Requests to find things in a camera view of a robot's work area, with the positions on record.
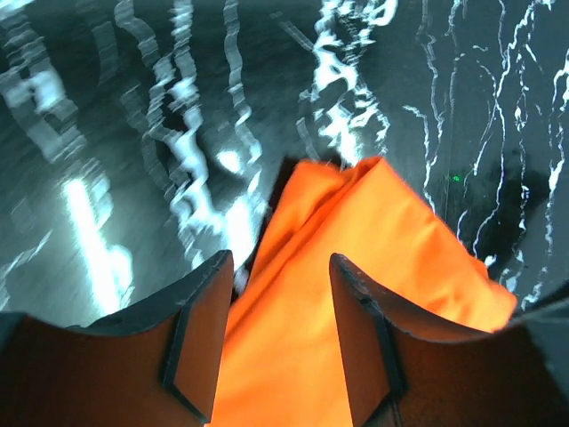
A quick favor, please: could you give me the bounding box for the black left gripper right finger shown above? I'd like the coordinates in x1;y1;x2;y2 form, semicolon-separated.
330;254;568;426

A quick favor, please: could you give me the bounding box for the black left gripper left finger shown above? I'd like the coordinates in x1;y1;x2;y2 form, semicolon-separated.
1;250;233;426

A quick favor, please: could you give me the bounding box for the orange t-shirt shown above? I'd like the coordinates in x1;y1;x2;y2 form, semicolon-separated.
211;157;517;426

